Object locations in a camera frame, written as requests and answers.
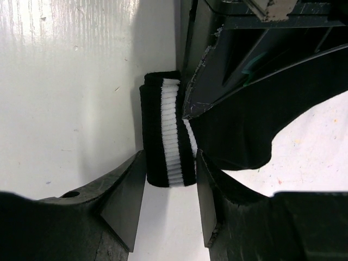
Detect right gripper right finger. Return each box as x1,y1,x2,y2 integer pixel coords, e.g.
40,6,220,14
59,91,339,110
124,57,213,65
196,151,347,260

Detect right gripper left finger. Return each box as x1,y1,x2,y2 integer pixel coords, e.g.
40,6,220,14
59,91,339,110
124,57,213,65
1,151,146,260

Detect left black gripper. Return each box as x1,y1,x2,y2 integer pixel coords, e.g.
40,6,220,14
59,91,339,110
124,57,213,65
181,1,347,119

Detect black striped sock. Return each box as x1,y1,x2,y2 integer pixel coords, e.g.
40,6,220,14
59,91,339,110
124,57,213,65
139,49,347,188

